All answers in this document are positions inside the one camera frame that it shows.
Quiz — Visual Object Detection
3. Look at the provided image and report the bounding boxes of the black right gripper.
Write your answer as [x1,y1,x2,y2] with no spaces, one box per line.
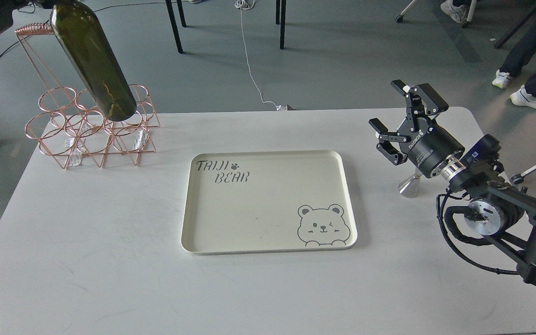
[368,79,464,178]

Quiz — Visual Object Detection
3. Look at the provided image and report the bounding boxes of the silver metal jigger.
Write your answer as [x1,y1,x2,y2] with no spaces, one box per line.
[398,168,422,199]

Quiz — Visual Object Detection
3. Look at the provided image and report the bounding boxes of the white floor cable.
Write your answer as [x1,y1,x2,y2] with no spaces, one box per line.
[234,0,288,111]

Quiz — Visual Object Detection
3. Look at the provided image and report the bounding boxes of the copper wire wine rack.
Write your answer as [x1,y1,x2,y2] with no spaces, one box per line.
[15,23,161,169]

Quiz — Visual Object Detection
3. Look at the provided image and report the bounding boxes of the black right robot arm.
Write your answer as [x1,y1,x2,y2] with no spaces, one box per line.
[369,79,536,286]

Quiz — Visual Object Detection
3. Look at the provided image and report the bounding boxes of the cream bear serving tray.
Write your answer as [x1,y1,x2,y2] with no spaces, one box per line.
[181,150,357,254]

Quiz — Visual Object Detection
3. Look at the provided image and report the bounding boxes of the white chair base with caster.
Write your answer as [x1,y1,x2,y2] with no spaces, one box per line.
[510,165,536,185]

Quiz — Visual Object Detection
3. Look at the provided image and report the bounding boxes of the black chair legs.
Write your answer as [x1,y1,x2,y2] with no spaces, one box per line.
[164,0,287,54]

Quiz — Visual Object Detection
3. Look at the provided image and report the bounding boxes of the dark green wine bottle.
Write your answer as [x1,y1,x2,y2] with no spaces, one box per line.
[50,0,137,121]

